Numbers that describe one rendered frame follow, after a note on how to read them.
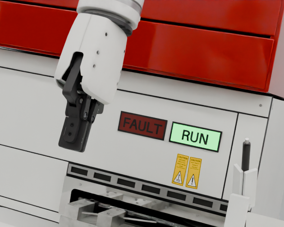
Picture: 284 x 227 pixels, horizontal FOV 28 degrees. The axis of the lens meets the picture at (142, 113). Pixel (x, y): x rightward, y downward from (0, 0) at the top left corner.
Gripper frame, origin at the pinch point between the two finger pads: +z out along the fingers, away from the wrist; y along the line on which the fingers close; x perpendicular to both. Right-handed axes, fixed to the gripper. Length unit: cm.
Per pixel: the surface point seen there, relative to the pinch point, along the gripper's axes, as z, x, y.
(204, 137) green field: -11, 3, -57
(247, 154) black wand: -4.7, 18.8, -20.7
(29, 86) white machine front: -14, -44, -56
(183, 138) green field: -10, -2, -57
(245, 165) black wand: -3.1, 18.7, -22.3
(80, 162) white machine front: 1, -26, -60
